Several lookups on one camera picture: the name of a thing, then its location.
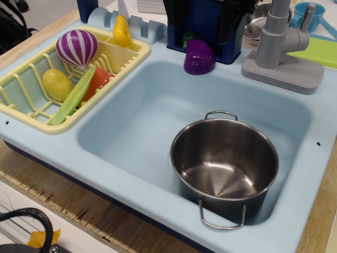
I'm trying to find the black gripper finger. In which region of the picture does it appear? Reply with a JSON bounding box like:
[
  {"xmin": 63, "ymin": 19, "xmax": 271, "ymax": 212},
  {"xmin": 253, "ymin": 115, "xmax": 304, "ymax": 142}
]
[
  {"xmin": 163, "ymin": 0, "xmax": 190, "ymax": 28},
  {"xmin": 217, "ymin": 0, "xmax": 257, "ymax": 44}
]

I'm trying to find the purple toy eggplant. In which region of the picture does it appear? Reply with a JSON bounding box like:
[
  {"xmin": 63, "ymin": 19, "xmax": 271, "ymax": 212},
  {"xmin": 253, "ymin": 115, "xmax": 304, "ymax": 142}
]
[{"xmin": 182, "ymin": 32, "xmax": 216, "ymax": 75}]

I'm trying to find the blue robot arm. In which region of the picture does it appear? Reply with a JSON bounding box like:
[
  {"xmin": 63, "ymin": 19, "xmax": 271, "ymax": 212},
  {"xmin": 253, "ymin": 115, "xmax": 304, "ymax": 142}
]
[{"xmin": 163, "ymin": 0, "xmax": 258, "ymax": 64}]

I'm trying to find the stainless steel pot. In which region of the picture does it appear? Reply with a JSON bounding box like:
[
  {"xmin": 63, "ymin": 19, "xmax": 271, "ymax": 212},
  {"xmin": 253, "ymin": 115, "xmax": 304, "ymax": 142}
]
[{"xmin": 170, "ymin": 111, "xmax": 279, "ymax": 230}]

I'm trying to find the steel pans stack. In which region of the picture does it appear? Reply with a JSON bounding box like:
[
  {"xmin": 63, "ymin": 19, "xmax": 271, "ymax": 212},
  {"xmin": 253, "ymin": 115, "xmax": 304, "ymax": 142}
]
[{"xmin": 243, "ymin": 2, "xmax": 292, "ymax": 44}]

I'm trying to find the grey ribbed box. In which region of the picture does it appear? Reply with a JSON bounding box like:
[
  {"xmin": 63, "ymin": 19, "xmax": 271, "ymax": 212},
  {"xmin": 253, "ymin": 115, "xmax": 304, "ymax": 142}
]
[{"xmin": 137, "ymin": 0, "xmax": 166, "ymax": 14}]

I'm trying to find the yellow toy pepper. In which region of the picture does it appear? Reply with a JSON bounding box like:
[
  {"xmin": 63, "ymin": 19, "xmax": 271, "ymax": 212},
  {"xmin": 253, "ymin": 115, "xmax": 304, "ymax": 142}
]
[{"xmin": 113, "ymin": 15, "xmax": 132, "ymax": 47}]

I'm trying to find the grey toy faucet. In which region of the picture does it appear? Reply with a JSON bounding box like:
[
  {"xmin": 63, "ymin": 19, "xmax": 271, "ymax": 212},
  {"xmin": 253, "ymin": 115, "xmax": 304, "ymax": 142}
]
[{"xmin": 241, "ymin": 1, "xmax": 324, "ymax": 94}]

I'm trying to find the blue toy cup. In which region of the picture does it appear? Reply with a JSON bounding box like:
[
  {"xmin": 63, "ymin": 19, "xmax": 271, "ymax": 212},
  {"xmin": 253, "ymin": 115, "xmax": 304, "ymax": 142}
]
[{"xmin": 290, "ymin": 2, "xmax": 326, "ymax": 33}]

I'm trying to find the green cutting board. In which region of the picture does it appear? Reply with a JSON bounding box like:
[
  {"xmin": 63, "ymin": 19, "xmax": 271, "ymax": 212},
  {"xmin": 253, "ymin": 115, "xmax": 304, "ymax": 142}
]
[{"xmin": 288, "ymin": 38, "xmax": 337, "ymax": 69}]

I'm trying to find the orange toy bowl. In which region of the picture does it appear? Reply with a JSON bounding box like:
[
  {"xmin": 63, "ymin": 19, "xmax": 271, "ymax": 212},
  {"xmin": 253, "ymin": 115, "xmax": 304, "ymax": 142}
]
[{"xmin": 77, "ymin": 67, "xmax": 115, "ymax": 108}]

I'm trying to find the purple white striped toy onion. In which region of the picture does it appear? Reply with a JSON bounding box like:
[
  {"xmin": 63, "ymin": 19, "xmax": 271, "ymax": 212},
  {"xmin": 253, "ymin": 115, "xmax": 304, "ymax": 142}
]
[{"xmin": 55, "ymin": 30, "xmax": 98, "ymax": 70}]

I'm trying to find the green toy plate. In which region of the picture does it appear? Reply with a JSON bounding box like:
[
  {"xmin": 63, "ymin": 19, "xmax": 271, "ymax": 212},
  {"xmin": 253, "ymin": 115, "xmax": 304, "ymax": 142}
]
[{"xmin": 50, "ymin": 66, "xmax": 96, "ymax": 126}]

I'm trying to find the yellow toy potato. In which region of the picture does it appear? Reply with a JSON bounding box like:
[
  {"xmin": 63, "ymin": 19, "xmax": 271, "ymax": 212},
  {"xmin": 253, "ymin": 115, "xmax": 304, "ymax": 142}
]
[{"xmin": 42, "ymin": 69, "xmax": 73, "ymax": 102}]

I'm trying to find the light blue toy sink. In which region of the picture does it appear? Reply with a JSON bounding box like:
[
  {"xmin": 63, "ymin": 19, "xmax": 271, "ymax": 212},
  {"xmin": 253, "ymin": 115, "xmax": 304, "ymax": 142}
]
[{"xmin": 1, "ymin": 20, "xmax": 336, "ymax": 252}]

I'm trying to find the yellow dish rack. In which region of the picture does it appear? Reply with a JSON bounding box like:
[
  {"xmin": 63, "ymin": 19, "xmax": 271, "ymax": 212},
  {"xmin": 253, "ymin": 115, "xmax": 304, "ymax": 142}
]
[{"xmin": 1, "ymin": 26, "xmax": 151, "ymax": 134}]

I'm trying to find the black backpack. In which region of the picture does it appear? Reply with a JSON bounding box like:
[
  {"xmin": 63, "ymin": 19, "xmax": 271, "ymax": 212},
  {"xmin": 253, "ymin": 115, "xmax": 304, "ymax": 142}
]
[{"xmin": 1, "ymin": 1, "xmax": 38, "ymax": 55}]

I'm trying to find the yellow tape piece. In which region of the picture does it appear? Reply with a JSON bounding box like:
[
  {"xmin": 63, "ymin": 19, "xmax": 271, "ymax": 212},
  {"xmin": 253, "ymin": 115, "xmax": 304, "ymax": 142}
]
[{"xmin": 27, "ymin": 229, "xmax": 61, "ymax": 249}]

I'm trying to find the blue sink back post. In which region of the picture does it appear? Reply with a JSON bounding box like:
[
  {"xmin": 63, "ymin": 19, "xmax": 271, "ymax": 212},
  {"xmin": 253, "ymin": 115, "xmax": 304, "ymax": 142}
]
[{"xmin": 77, "ymin": 0, "xmax": 98, "ymax": 23}]

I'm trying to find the black braided cable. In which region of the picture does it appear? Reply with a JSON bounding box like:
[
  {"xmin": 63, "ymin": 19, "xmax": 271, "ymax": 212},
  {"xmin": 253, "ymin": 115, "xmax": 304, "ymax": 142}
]
[{"xmin": 0, "ymin": 208, "xmax": 54, "ymax": 253}]

